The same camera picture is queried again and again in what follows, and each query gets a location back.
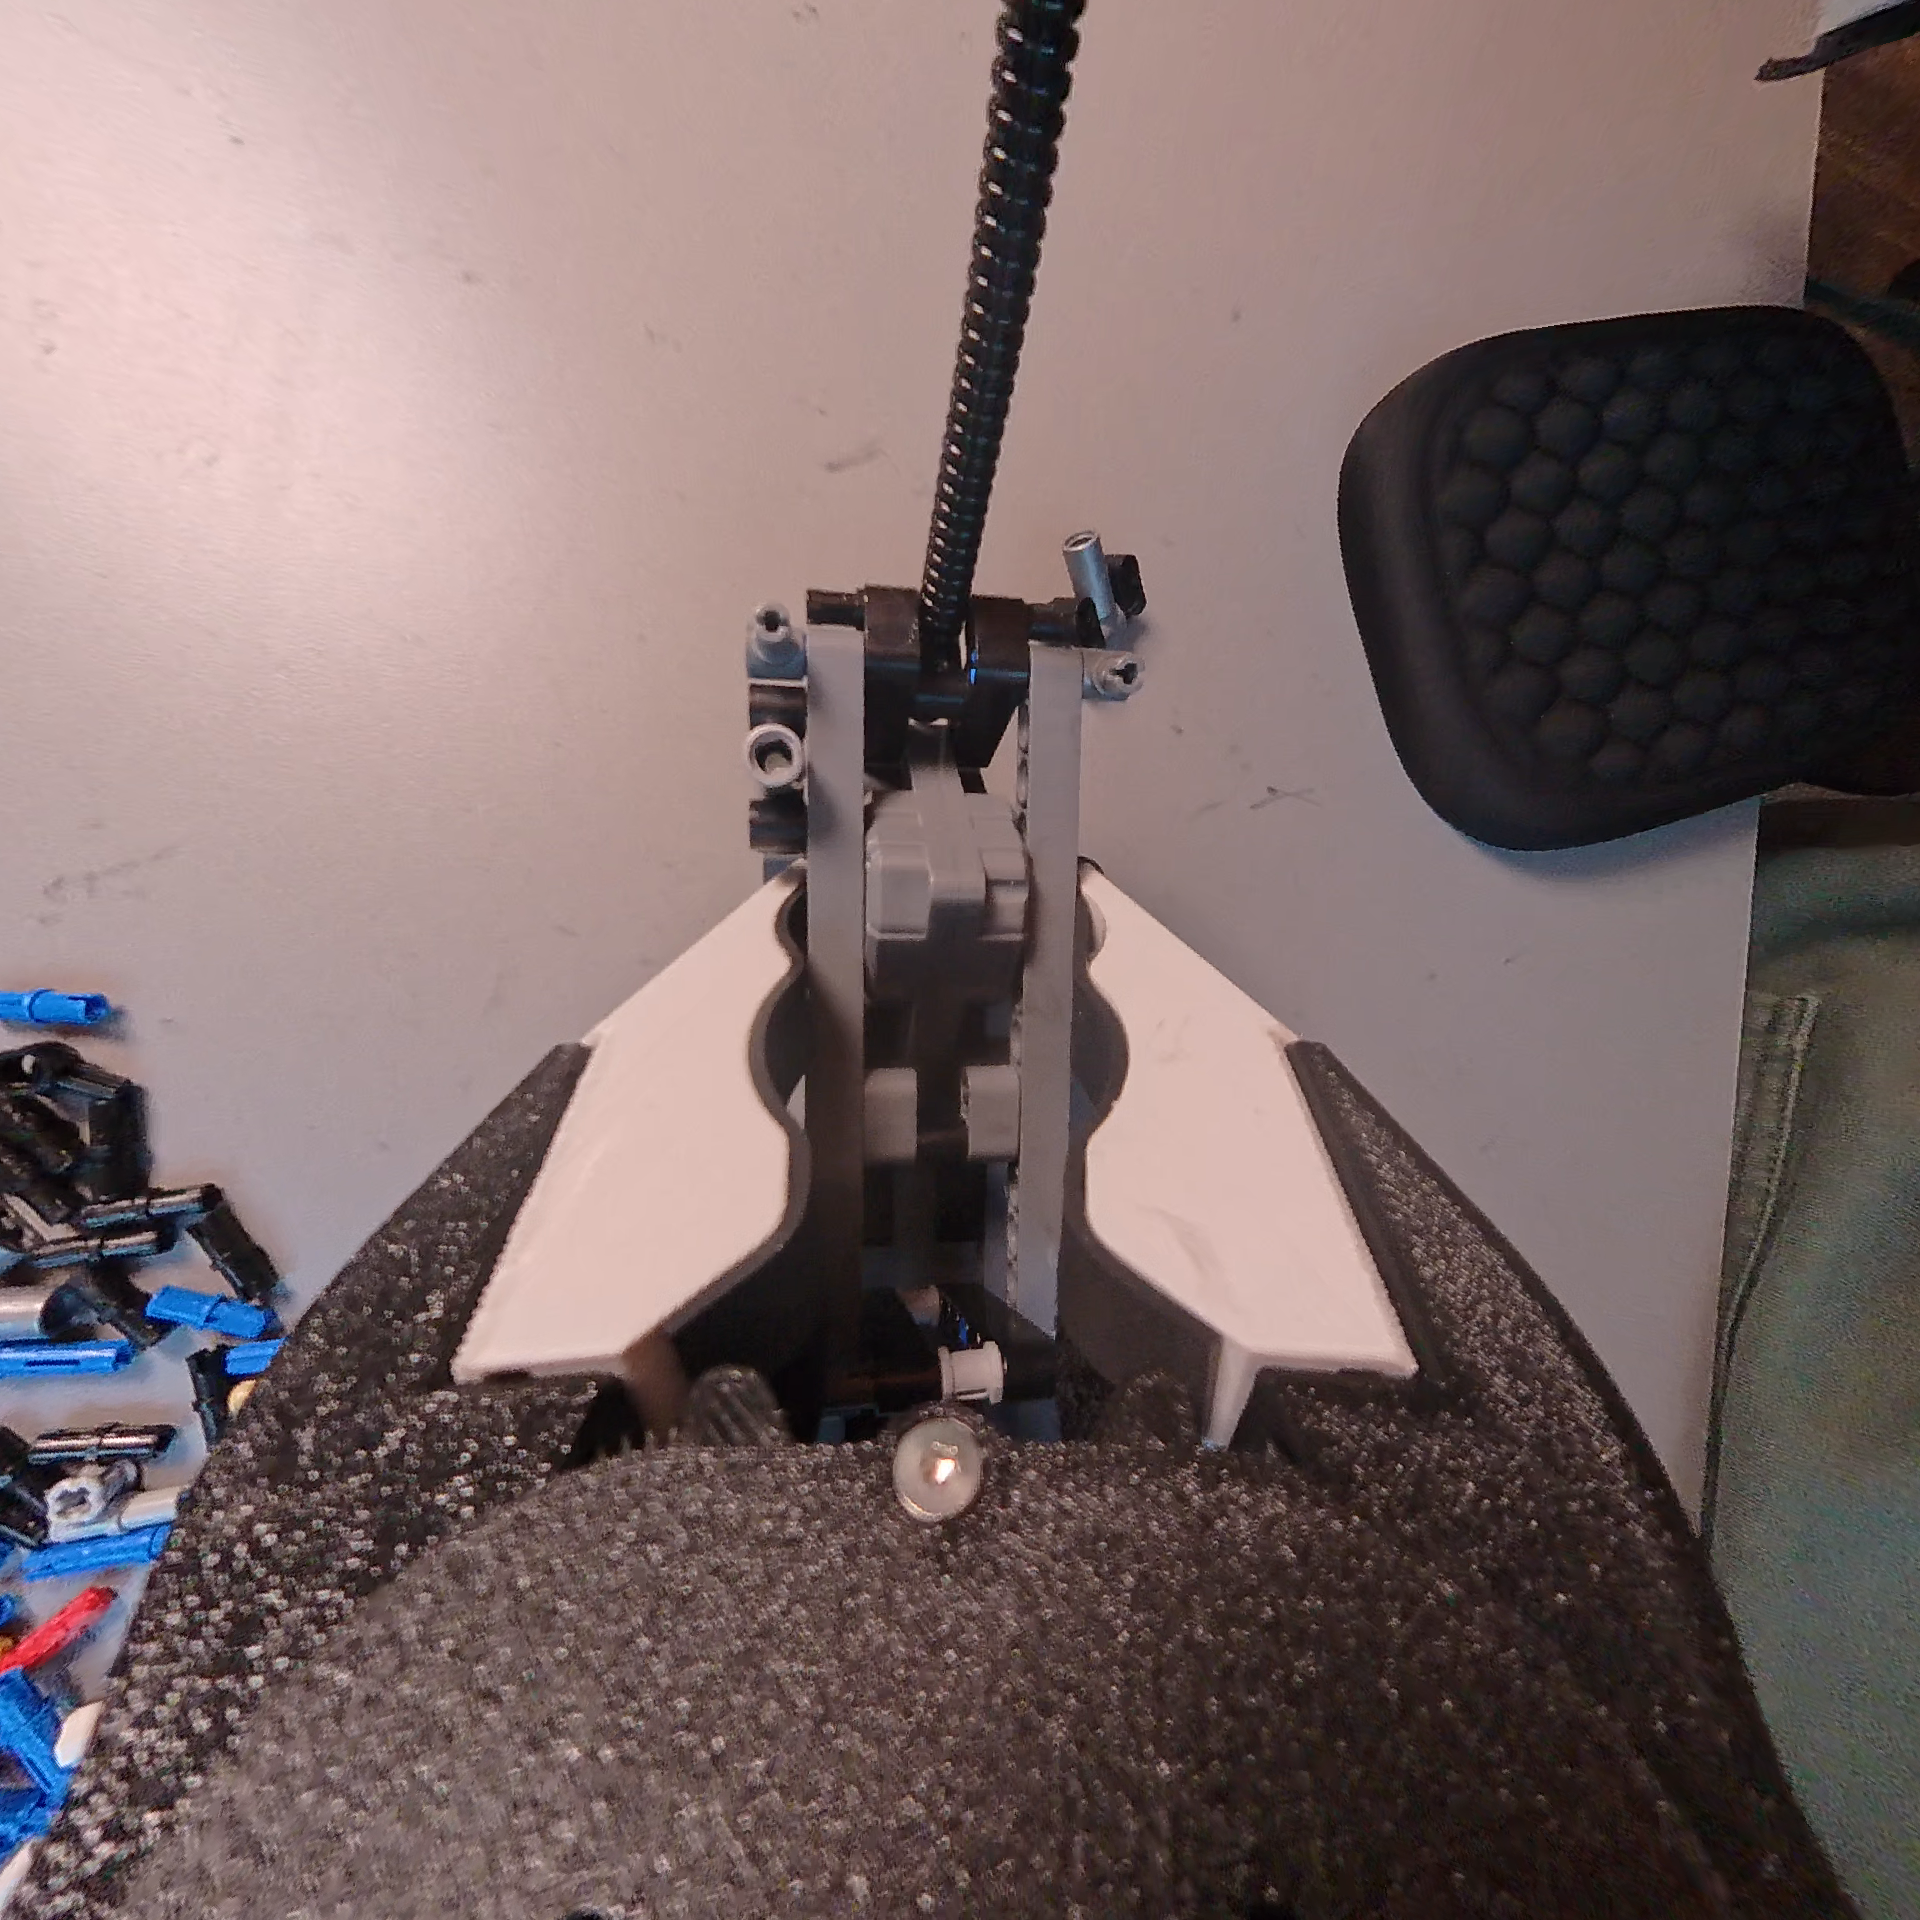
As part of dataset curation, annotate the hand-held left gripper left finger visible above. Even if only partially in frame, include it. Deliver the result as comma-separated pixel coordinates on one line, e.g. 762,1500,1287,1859
447,872,819,1383

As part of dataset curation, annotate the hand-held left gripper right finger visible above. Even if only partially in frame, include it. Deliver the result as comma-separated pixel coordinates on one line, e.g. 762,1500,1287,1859
1062,867,1422,1454

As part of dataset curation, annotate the brick truck chassis model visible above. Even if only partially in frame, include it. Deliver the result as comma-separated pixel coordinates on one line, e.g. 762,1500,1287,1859
743,0,1151,1448

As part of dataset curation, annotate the pile of small brick parts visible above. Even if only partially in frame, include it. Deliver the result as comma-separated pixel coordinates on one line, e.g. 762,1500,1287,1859
0,1037,290,1854

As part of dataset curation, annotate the grey desk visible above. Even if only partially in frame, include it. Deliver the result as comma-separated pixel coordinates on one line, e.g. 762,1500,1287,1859
0,0,1829,1539

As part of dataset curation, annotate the person's green sweatshirt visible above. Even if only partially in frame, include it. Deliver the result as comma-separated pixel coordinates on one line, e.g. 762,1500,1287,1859
1702,839,1920,1913

